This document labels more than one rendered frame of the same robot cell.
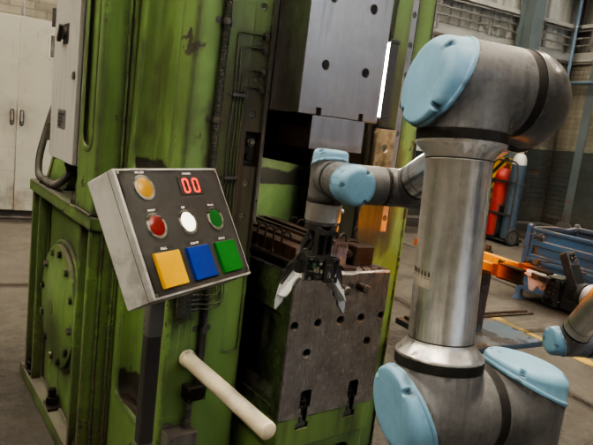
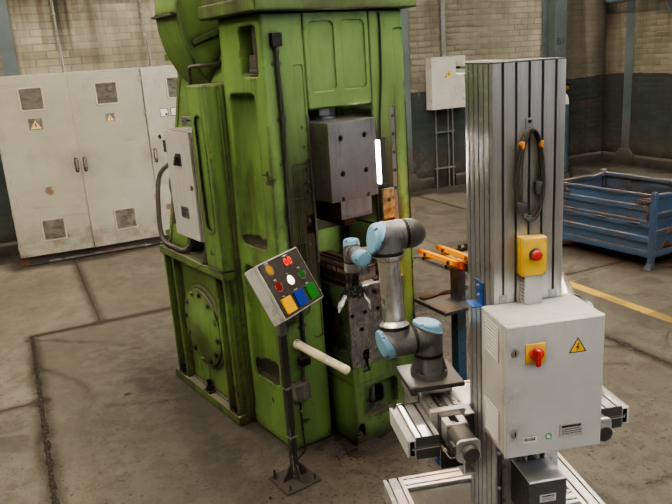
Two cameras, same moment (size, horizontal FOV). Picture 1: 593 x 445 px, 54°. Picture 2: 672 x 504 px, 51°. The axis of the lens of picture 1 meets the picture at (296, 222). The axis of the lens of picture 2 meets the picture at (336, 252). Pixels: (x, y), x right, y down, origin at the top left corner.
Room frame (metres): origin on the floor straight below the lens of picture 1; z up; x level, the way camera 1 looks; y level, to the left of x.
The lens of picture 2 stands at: (-1.84, -0.09, 2.08)
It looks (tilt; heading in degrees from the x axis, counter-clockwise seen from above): 16 degrees down; 2
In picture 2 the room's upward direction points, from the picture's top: 4 degrees counter-clockwise
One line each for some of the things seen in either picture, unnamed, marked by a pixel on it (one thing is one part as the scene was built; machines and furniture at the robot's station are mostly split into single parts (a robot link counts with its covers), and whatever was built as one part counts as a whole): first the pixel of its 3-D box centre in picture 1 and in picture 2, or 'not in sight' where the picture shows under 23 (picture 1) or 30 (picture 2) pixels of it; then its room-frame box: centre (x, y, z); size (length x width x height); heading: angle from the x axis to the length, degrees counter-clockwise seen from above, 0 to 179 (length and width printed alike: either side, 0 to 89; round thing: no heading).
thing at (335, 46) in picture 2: not in sight; (314, 60); (2.02, 0.09, 2.06); 0.44 x 0.41 x 0.47; 37
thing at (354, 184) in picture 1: (355, 184); (362, 255); (1.11, -0.10, 1.23); 0.11 x 0.11 x 0.08; 19
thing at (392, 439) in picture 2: not in sight; (375, 437); (1.67, -0.11, 0.01); 0.58 x 0.39 x 0.01; 127
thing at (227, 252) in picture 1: (227, 256); (311, 291); (1.34, 0.15, 1.01); 0.07 x 0.05 x 0.07; 152
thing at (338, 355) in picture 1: (285, 313); (347, 308); (1.92, 0.00, 0.69); 0.56 x 0.38 x 0.45; 37
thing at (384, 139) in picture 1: (381, 154); (387, 203); (2.00, -0.26, 1.27); 0.09 x 0.02 x 0.17; 127
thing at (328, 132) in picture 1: (296, 129); (333, 202); (1.88, 0.04, 1.32); 0.42 x 0.20 x 0.10; 37
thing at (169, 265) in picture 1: (169, 269); (288, 304); (1.16, 0.25, 1.01); 0.07 x 0.05 x 0.07; 152
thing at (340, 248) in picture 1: (282, 238); (337, 266); (1.88, 0.04, 0.96); 0.42 x 0.20 x 0.09; 37
